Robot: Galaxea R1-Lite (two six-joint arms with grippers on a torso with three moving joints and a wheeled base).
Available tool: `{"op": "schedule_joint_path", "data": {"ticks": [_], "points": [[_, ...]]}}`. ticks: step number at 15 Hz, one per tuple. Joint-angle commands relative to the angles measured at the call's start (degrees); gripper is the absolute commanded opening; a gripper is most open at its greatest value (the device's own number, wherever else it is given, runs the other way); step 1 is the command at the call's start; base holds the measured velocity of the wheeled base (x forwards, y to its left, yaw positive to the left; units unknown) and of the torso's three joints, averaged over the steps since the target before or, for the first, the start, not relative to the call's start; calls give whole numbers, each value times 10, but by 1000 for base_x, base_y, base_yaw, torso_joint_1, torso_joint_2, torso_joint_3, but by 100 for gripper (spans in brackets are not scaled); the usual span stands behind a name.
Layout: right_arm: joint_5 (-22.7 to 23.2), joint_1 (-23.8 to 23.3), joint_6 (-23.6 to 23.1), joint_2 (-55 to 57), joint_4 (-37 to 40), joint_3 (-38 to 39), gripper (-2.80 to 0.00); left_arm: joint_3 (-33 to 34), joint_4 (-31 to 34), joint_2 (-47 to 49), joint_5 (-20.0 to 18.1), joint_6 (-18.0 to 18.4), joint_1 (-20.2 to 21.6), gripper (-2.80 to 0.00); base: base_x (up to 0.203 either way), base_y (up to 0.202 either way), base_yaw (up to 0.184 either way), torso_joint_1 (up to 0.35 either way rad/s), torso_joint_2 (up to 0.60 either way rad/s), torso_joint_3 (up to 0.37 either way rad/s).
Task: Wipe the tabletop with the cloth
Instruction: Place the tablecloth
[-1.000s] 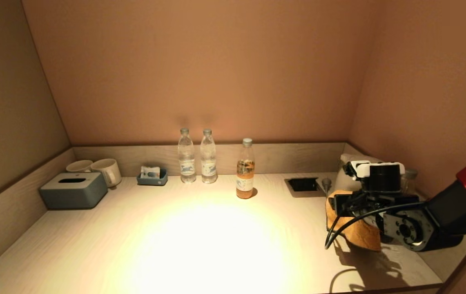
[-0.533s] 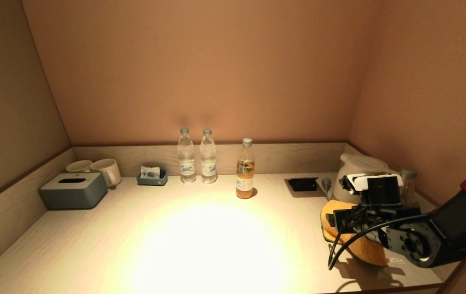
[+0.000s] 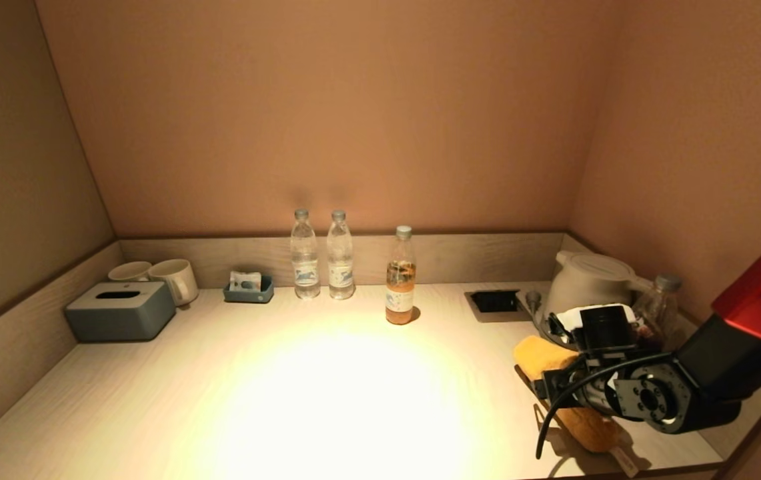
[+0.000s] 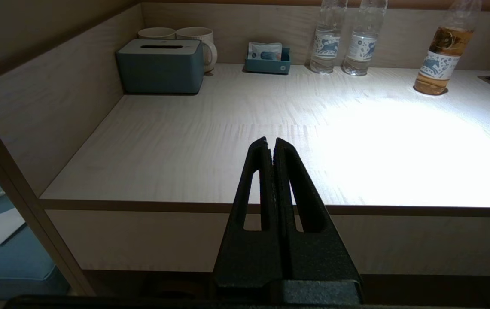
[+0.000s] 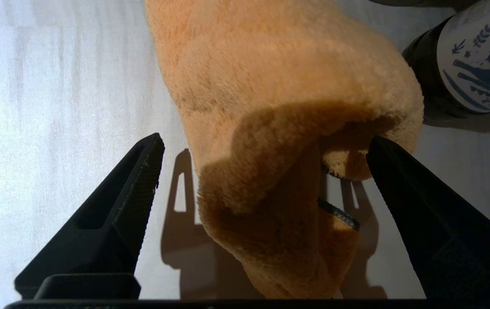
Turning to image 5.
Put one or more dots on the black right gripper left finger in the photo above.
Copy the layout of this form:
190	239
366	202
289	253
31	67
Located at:
98	249

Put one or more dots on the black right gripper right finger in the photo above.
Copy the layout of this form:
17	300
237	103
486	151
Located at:
451	240

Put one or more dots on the orange fluffy cleaning cloth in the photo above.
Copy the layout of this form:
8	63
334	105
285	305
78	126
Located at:
270	86

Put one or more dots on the dark drink bottle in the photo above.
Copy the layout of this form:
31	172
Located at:
481	56

